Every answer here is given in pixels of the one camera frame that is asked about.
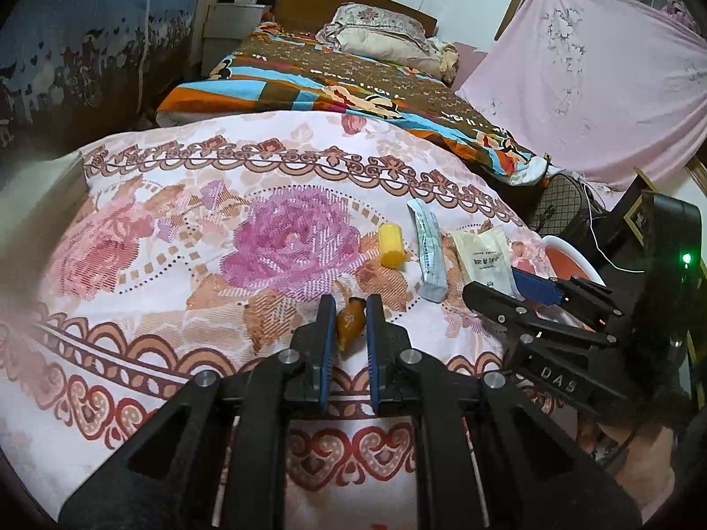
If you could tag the cream pillow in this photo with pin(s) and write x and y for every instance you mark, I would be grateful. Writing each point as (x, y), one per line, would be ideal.
(375, 41)

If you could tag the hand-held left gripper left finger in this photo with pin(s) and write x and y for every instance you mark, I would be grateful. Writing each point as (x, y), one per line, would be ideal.
(328, 342)

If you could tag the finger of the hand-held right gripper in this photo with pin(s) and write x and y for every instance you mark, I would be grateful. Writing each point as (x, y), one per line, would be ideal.
(497, 303)
(533, 284)

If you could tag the cream paper packet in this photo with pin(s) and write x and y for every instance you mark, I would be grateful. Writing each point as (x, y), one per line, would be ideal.
(486, 257)

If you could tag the yellow plastic cylinder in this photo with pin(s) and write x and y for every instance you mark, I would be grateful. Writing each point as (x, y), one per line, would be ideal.
(393, 245)

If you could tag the pink hanging sheet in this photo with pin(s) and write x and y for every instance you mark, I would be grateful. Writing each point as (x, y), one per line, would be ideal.
(580, 66)

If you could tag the beige box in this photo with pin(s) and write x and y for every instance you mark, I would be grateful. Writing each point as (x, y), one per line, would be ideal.
(33, 193)

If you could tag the red basin with white rim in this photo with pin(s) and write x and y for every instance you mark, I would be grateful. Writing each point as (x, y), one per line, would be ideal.
(563, 262)

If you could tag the small floral cushion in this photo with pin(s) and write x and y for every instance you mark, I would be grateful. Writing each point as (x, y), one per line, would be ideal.
(450, 60)

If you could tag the person's right forearm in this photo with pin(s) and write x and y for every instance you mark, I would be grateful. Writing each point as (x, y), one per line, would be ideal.
(646, 469)

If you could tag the long light blue packet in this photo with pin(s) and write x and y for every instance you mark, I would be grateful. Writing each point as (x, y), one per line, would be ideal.
(428, 248)

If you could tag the brown patterned handbag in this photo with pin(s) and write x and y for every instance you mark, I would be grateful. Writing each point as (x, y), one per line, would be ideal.
(558, 204)

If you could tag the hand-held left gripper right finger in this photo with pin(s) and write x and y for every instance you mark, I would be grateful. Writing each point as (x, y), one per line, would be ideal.
(374, 342)

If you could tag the blue printed wardrobe cover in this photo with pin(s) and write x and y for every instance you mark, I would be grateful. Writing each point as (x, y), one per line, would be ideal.
(83, 22)

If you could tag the pink knotted curtain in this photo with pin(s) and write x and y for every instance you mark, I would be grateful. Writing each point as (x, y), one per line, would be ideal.
(682, 14)

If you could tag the small brown bottle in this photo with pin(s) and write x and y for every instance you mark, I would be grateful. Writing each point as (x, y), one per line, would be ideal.
(349, 323)

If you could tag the floral pillow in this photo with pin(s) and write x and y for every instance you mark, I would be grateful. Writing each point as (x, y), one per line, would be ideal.
(370, 15)

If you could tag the black case gold emblem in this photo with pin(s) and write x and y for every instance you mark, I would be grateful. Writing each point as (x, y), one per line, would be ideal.
(618, 243)

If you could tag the pink floral tablecloth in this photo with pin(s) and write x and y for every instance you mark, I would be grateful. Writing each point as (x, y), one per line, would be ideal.
(165, 287)

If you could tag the white bedside cabinet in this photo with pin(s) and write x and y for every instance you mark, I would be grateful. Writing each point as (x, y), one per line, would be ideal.
(232, 33)

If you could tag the bed with colourful blanket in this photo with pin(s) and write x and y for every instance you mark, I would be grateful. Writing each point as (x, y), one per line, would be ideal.
(331, 72)

